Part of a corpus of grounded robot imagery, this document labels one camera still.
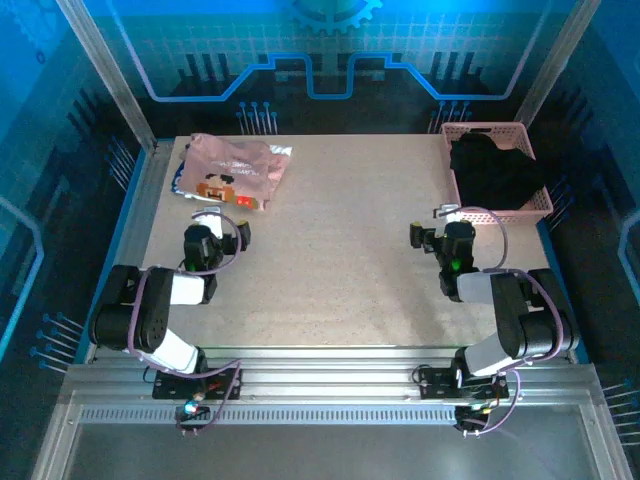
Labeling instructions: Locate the pink plastic basket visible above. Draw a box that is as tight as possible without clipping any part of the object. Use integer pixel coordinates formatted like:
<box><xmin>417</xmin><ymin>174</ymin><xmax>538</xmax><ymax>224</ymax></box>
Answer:
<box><xmin>439</xmin><ymin>121</ymin><xmax>555</xmax><ymax>226</ymax></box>

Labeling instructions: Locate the pink t-shirt with pixel print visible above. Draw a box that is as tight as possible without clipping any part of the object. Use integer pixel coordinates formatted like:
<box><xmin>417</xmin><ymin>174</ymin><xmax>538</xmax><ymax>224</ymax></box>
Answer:
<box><xmin>177</xmin><ymin>132</ymin><xmax>289</xmax><ymax>214</ymax></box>

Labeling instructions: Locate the black t-shirt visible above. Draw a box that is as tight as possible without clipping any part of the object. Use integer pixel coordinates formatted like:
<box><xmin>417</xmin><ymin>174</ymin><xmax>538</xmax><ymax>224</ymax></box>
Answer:
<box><xmin>448</xmin><ymin>131</ymin><xmax>547</xmax><ymax>211</ymax></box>

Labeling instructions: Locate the blue white folded t-shirt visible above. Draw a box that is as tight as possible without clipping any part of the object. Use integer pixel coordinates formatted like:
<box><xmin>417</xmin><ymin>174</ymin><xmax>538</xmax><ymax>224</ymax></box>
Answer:
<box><xmin>169</xmin><ymin>160</ymin><xmax>189</xmax><ymax>199</ymax></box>

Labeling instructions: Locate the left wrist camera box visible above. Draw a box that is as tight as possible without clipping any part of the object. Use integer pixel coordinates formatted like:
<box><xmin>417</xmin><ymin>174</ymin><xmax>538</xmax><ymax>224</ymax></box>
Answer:
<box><xmin>192</xmin><ymin>206</ymin><xmax>224</xmax><ymax>239</ymax></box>

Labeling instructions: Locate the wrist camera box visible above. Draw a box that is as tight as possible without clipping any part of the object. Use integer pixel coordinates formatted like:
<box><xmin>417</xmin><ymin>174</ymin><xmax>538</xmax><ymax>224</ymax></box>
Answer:
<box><xmin>432</xmin><ymin>202</ymin><xmax>464</xmax><ymax>224</ymax></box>
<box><xmin>192</xmin><ymin>206</ymin><xmax>224</xmax><ymax>239</ymax></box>

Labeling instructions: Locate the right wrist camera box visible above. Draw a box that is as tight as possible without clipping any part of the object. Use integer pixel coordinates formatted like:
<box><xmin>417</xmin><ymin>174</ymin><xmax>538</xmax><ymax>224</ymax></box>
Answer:
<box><xmin>432</xmin><ymin>202</ymin><xmax>464</xmax><ymax>224</ymax></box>

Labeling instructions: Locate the aluminium table side rail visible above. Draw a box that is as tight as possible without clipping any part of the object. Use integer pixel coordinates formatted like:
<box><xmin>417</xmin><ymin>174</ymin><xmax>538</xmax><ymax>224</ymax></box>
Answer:
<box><xmin>83</xmin><ymin>139</ymin><xmax>175</xmax><ymax>362</ymax></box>

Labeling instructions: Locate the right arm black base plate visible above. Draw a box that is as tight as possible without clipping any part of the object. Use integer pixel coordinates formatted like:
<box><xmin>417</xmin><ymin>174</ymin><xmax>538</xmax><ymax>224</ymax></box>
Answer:
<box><xmin>417</xmin><ymin>366</ymin><xmax>511</xmax><ymax>401</ymax></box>

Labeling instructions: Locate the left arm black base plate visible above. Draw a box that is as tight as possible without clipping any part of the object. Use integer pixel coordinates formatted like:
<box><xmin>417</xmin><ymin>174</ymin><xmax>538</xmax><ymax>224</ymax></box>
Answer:
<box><xmin>152</xmin><ymin>366</ymin><xmax>243</xmax><ymax>401</ymax></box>

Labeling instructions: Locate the aluminium rail frame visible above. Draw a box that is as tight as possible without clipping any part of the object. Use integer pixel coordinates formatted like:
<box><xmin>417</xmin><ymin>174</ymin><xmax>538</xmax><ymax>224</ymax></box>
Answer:
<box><xmin>29</xmin><ymin>343</ymin><xmax>632</xmax><ymax>480</ymax></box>

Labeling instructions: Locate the grey slotted cable duct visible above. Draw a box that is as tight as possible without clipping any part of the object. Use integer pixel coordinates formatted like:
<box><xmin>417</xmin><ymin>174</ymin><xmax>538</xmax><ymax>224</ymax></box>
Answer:
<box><xmin>79</xmin><ymin>406</ymin><xmax>462</xmax><ymax>426</ymax></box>

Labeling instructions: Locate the aluminium frame post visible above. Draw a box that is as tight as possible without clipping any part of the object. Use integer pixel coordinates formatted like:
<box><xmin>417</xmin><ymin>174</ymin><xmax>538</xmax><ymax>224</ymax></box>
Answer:
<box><xmin>512</xmin><ymin>0</ymin><xmax>601</xmax><ymax>144</ymax></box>
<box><xmin>54</xmin><ymin>0</ymin><xmax>159</xmax><ymax>151</ymax></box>

